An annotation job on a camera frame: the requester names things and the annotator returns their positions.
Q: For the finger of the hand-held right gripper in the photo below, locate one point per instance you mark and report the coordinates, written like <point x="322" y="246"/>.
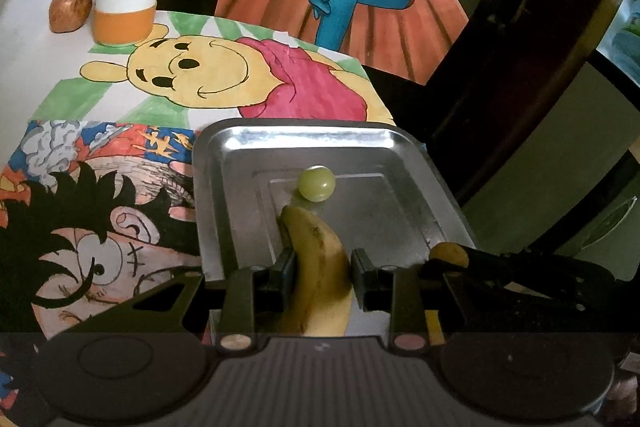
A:
<point x="545" y="294"/>
<point x="540" y="264"/>

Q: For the metal tray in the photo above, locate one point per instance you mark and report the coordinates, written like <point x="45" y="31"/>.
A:
<point x="370" y="207"/>

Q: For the large yellow banana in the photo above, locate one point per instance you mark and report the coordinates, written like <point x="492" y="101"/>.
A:
<point x="320" y="277"/>

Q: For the green grape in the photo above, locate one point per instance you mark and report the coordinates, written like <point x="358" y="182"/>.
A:
<point x="316" y="183"/>

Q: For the small brown round fruit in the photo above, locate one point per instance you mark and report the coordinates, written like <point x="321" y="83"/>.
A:
<point x="449" y="253"/>

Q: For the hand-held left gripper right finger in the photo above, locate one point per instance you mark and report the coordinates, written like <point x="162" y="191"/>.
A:
<point x="359" y="279"/>

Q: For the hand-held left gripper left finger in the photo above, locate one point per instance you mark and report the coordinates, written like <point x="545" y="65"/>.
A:
<point x="288" y="276"/>

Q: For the dark wooden furniture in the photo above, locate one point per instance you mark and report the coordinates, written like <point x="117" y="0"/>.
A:
<point x="530" y="107"/>

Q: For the red apple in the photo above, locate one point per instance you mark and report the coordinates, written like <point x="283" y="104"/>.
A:
<point x="70" y="10"/>

